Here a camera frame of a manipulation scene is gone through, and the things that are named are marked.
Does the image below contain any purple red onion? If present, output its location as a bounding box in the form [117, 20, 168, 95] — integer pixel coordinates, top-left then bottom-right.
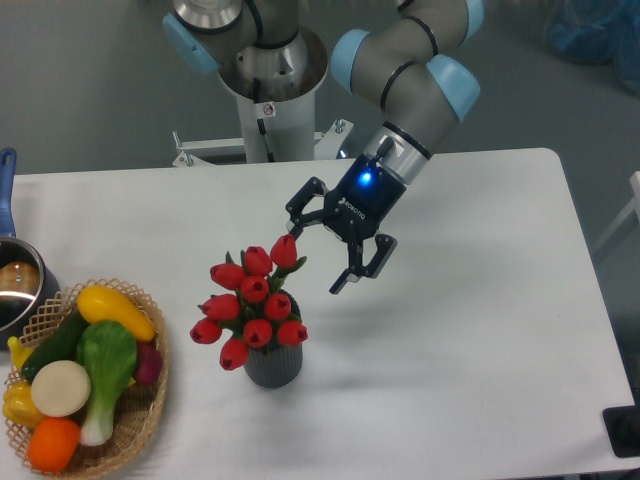
[132, 343, 163, 385]

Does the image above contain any woven wicker basket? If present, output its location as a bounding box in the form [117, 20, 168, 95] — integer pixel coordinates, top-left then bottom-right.
[1, 279, 169, 479]

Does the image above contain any yellow bell pepper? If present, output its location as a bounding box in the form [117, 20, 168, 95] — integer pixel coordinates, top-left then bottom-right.
[2, 381, 45, 430]

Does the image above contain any orange fruit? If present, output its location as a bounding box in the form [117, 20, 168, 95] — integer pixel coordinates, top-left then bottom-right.
[27, 418, 80, 474]

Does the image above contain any white chair frame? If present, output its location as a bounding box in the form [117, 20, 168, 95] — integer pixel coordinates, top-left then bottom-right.
[592, 171, 639, 259]

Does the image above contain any blue plastic bag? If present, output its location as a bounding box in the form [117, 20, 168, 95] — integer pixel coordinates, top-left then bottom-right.
[544, 1, 639, 95]

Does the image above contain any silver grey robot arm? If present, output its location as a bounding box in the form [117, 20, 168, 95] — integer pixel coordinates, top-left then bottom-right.
[162, 1, 484, 293]

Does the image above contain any cream round bun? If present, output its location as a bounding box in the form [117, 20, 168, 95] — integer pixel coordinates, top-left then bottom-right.
[31, 360, 91, 417]

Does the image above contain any yellow squash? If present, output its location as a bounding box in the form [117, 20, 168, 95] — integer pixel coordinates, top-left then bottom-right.
[76, 285, 156, 342]

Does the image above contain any grey ribbed vase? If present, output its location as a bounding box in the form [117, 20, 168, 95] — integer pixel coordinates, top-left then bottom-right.
[242, 288, 305, 390]

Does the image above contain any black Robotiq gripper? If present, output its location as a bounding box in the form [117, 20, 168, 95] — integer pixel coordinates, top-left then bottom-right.
[284, 154, 409, 295]

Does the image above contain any black device at table edge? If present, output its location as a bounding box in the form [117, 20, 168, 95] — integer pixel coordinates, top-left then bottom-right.
[602, 405, 639, 458]

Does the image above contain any green cucumber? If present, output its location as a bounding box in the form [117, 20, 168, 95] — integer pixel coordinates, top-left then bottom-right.
[20, 309, 89, 382]

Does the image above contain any green bok choy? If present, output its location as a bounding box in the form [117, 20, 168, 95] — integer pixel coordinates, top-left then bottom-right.
[76, 320, 137, 447]

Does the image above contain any yellow banana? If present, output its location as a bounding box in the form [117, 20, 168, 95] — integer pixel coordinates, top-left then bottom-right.
[7, 336, 34, 371]

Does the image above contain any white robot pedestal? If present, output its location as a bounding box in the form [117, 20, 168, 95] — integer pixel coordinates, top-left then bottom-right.
[172, 84, 360, 167]

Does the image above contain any red tulip bouquet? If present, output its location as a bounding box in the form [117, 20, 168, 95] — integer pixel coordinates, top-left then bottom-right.
[190, 234, 308, 371]

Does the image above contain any blue handled saucepan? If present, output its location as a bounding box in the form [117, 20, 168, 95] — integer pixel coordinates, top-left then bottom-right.
[1, 148, 59, 352]

